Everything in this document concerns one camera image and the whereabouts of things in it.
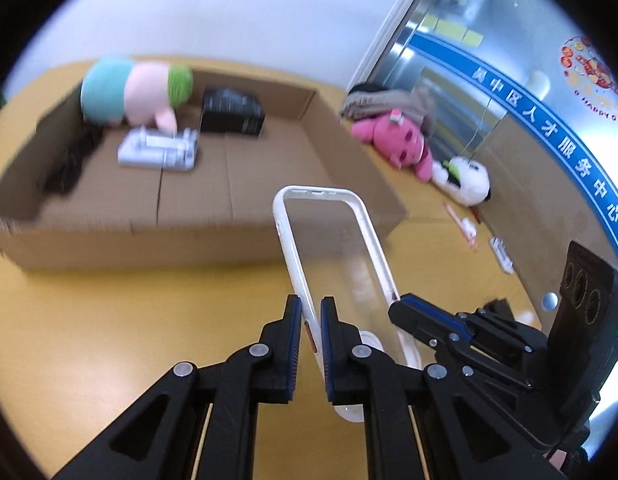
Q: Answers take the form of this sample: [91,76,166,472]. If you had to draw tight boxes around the white clear phone case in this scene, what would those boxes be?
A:
[272,186,424,423]

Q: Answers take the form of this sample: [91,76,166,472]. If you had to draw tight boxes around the silver folding stand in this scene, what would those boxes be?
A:
[117,127,200,172]

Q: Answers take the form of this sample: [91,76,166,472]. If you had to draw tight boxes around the small black item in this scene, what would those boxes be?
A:
[41,125,107,196]

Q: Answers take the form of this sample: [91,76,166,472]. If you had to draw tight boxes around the pink pen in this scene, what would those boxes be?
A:
[443,201,478,248]

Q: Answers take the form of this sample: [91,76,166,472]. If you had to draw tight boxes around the blue and pink plush toy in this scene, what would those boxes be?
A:
[80,56,194,131]

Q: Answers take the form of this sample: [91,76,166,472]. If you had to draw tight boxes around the black charger box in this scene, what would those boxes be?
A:
[200,88,267,137]

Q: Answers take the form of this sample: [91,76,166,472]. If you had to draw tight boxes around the glass door with blue band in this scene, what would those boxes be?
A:
[349,0,618,321]

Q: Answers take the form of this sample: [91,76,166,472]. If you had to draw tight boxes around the wooden desktop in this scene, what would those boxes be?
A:
[0,55,554,480]

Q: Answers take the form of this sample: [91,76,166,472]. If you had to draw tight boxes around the pink plush bear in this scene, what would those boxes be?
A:
[350,108,434,183]

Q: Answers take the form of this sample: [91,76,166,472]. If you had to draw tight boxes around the red round window sticker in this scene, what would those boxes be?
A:
[561,36,618,121]

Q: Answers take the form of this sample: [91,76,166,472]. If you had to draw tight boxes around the white panda plush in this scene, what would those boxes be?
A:
[431,156,492,207]

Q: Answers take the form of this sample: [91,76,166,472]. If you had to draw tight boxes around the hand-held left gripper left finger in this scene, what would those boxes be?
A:
[54,294,304,480]

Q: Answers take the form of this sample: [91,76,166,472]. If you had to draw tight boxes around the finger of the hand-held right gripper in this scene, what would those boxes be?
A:
[424,332,537,393]
[388,294,547,361]

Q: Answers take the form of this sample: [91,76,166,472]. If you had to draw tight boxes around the beige crumpled cloth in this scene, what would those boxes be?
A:
[339,82,437,133]

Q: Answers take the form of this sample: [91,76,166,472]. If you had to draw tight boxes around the large cardboard box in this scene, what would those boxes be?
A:
[0,62,407,272]

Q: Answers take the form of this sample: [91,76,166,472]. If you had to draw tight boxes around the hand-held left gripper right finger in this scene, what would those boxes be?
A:
[320,296,564,480]

